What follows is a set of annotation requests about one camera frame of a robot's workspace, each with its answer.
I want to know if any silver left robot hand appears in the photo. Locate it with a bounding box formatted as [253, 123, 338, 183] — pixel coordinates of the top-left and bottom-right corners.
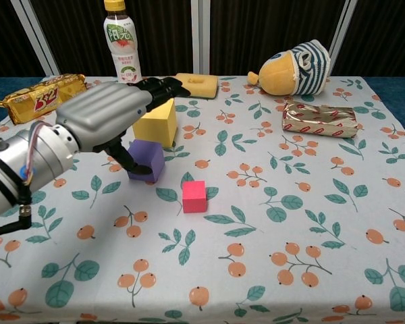
[55, 76, 192, 176]

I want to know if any purple foam cube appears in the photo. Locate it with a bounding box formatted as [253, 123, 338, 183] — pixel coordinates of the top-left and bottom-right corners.
[126, 138, 165, 185]

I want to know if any small red foam cube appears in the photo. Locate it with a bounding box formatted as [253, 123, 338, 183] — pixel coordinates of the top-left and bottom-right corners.
[182, 180, 207, 214]

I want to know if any large yellow foam cube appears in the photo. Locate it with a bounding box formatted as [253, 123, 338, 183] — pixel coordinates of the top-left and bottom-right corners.
[132, 98, 178, 149]

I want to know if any gold biscuit pack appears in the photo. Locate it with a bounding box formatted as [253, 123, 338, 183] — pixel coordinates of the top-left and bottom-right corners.
[0, 73, 90, 126]

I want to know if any white drink bottle yellow cap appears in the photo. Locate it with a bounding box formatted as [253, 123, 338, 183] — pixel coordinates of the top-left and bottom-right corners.
[103, 0, 144, 84]

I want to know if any yellow sponge with hole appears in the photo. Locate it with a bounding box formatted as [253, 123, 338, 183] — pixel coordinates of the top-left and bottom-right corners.
[175, 72, 219, 101]

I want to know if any floral fruit print tablecloth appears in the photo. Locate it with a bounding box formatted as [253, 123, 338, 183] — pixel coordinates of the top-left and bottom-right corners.
[0, 74, 405, 324]

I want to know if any yellow plush toy striped hat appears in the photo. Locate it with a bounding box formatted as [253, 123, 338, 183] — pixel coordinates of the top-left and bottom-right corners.
[247, 38, 331, 97]

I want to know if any gold foil pack red print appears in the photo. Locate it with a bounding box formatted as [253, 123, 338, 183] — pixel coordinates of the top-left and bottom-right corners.
[281, 99, 360, 139]

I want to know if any dark partition panel white frame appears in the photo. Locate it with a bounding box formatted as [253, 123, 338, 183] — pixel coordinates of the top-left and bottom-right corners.
[0, 0, 60, 79]
[330, 0, 405, 78]
[20, 0, 203, 77]
[195, 0, 352, 76]

